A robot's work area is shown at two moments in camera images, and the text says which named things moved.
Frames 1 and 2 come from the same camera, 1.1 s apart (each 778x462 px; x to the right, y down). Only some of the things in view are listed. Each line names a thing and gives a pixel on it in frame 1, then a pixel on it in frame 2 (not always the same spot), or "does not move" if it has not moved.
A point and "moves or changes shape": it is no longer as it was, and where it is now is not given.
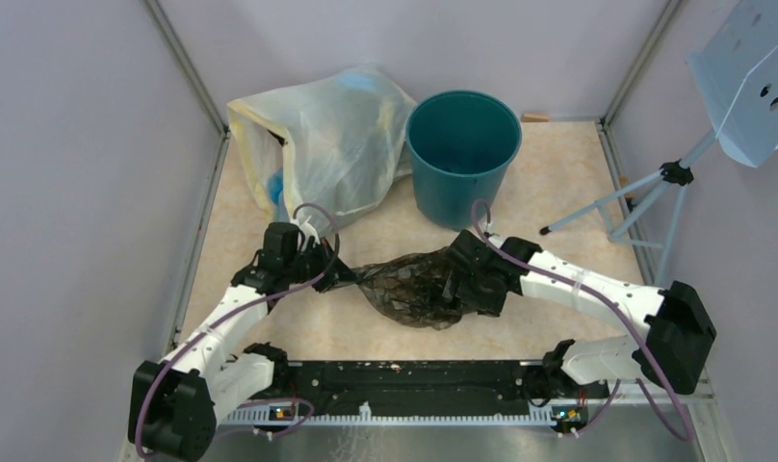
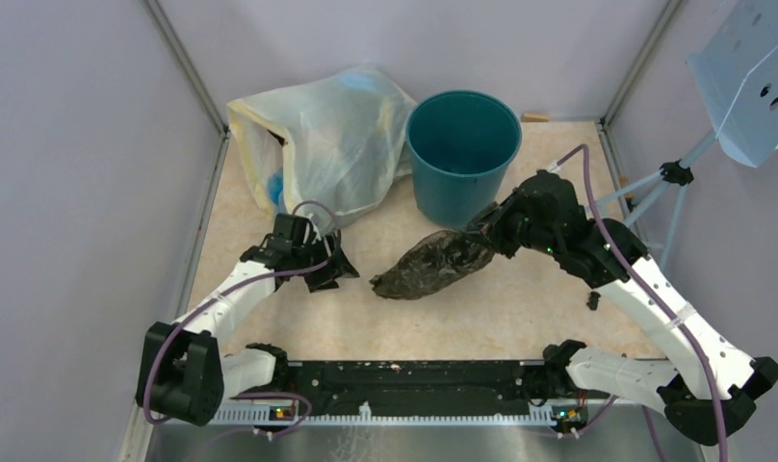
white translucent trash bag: (341, 142) does not move
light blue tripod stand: (674, 172) does not move
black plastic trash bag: (410, 287) moves or changes shape
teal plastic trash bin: (461, 143) does not move
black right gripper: (457, 285) to (491, 226)
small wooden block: (535, 117) does not move
